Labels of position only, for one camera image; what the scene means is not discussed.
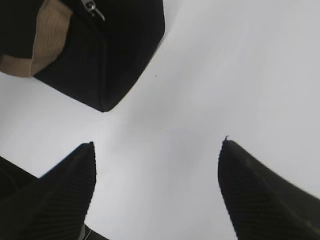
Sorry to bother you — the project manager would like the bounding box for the black canvas tote bag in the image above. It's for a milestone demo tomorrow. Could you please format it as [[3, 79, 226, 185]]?
[[35, 0, 166, 112]]

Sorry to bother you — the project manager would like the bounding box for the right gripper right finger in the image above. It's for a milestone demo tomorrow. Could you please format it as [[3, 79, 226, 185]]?
[[217, 138, 320, 240]]

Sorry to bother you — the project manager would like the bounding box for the brown front bag handle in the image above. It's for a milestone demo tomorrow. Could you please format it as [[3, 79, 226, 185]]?
[[0, 0, 74, 78]]

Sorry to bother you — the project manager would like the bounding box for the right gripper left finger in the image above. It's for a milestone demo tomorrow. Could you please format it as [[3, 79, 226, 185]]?
[[0, 142, 97, 240]]

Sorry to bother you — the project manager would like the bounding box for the silver zipper pull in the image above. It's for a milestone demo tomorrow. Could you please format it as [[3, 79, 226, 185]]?
[[82, 0, 106, 21]]

